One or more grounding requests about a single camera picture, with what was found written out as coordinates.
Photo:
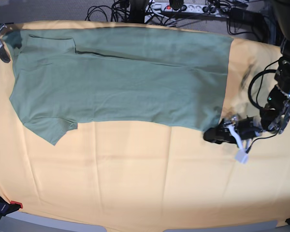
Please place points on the yellow table cloth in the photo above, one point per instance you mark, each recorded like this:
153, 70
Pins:
139, 176

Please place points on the green T-shirt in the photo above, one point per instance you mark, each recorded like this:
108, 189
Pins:
64, 77

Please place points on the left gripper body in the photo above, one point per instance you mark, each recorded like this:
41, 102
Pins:
241, 131

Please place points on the blue red clamp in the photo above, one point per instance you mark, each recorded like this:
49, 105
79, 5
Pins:
7, 208

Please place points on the black table leg post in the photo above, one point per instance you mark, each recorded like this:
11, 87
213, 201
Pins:
137, 11

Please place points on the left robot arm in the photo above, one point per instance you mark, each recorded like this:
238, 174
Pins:
275, 115

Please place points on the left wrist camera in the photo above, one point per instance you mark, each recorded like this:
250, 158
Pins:
241, 157

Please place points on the white power strip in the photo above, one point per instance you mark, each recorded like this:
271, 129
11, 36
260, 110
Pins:
188, 10

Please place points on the black power adapter brick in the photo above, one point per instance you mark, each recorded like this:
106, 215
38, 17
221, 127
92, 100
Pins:
245, 17

